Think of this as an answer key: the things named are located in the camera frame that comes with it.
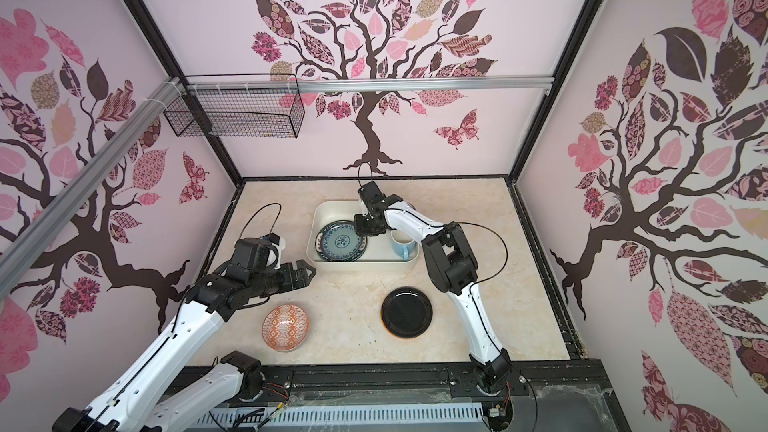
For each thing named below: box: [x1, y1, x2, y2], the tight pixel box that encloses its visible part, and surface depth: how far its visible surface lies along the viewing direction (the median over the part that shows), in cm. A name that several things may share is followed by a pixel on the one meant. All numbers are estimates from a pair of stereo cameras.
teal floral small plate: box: [315, 220, 368, 262], surface depth 100 cm
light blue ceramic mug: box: [390, 230, 417, 261], surface depth 92 cm
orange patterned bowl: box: [261, 304, 309, 353], surface depth 80 cm
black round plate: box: [380, 286, 433, 339], surface depth 86 cm
